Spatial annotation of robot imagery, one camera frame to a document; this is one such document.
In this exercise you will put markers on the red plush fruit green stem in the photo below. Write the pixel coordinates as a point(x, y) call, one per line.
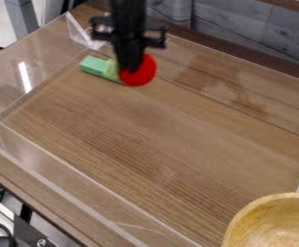
point(137, 78)

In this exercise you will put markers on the grey table leg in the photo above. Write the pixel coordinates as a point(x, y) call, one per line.
point(23, 17)

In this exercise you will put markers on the wooden bowl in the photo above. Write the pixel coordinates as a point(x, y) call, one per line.
point(267, 223)

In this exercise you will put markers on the black metal bracket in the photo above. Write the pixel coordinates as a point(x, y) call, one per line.
point(27, 236)

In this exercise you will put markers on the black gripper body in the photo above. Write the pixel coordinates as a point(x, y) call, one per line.
point(154, 36)

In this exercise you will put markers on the green rectangular block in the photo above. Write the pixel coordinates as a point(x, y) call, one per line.
point(99, 67)

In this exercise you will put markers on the clear acrylic enclosure walls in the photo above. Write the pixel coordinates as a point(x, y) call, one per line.
point(141, 166)

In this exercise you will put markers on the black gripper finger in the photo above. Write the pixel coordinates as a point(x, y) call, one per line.
point(136, 31)
point(120, 34)

